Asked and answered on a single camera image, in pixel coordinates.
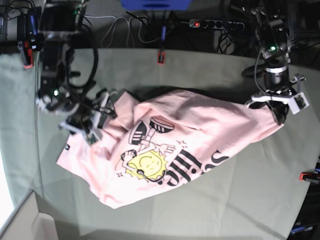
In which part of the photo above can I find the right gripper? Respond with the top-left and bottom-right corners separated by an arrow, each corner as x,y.
58,88 -> 118,137

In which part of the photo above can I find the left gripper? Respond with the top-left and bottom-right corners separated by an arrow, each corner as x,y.
245,73 -> 306,125

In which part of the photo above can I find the pink printed t-shirt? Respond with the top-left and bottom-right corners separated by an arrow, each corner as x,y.
57,90 -> 281,209

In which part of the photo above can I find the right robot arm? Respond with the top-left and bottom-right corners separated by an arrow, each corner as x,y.
36,0 -> 116,142

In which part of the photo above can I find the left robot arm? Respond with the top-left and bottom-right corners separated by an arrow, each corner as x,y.
242,0 -> 310,125

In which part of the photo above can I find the red black clamp right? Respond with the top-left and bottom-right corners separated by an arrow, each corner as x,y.
299,168 -> 320,185

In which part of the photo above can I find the red black clamp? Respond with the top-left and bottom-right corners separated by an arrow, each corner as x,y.
299,168 -> 320,185
157,25 -> 167,64
17,41 -> 34,69

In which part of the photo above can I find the green table cloth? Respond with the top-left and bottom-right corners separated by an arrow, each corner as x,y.
0,48 -> 320,240

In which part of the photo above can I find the red black clamp left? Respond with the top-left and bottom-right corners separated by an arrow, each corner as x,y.
17,41 -> 34,69

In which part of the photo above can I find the red black clamp middle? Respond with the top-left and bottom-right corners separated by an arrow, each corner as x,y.
157,25 -> 167,64

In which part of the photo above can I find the black power strip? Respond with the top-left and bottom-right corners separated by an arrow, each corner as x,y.
188,19 -> 246,32

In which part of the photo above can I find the white cardboard box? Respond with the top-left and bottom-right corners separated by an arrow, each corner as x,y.
0,190 -> 59,240

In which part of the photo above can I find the blue plastic box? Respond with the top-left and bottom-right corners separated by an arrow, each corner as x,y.
120,0 -> 192,11

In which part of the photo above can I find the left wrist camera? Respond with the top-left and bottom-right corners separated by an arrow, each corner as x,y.
287,92 -> 310,115

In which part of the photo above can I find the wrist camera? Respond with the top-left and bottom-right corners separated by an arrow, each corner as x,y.
287,92 -> 310,115
84,128 -> 103,146

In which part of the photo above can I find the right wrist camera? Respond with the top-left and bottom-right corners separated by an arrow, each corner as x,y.
84,128 -> 103,146

